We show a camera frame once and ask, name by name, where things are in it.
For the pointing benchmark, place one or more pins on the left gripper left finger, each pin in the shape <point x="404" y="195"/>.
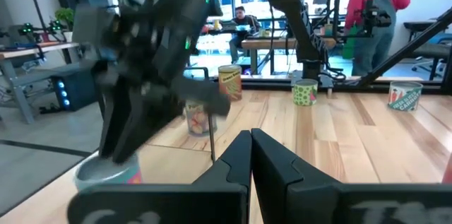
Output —
<point x="212" y="203"/>

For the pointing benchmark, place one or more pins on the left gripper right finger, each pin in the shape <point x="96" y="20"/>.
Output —
<point x="300" y="203"/>

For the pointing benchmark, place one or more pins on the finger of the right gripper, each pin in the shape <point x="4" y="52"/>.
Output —
<point x="114" y="121"/>
<point x="148" y="118"/>

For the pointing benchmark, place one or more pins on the teal can colourful label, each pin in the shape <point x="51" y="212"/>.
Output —
<point x="95" y="176"/>

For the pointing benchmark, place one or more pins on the green beans can orange label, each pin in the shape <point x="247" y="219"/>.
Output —
<point x="229" y="82"/>

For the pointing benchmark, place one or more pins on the green polka dot can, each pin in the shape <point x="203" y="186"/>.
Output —
<point x="305" y="93"/>

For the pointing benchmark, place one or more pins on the sliced carrots can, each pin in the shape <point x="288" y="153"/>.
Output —
<point x="404" y="98"/>

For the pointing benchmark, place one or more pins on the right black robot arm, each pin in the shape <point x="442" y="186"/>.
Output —
<point x="303" y="22"/>

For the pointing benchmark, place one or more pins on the black computer blue lights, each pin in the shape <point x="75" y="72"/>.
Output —
<point x="77" y="89"/>

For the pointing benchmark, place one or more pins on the person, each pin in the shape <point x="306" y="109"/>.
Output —
<point x="242" y="19"/>
<point x="374" y="51"/>

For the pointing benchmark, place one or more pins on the green potted plant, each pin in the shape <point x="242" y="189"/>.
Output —
<point x="65" y="15"/>

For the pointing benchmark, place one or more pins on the wooden bench table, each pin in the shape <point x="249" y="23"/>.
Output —
<point x="268" y="44"/>

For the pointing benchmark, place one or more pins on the grey legged wooden desk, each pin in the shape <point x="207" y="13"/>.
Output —
<point x="17" y="52"/>

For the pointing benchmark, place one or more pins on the green bag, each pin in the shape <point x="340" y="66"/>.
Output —
<point x="349" y="45"/>

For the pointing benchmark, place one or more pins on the black office chair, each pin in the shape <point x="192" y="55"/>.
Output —
<point x="432" y="51"/>

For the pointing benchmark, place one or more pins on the black desk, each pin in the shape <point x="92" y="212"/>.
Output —
<point x="420" y="25"/>

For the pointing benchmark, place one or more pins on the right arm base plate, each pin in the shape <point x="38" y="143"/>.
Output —
<point x="326" y="82"/>

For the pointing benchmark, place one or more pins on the black metal table frame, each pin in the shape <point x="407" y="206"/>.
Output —
<point x="406" y="50"/>

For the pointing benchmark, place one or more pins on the black camera rig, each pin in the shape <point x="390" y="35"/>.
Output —
<point x="374" y="17"/>

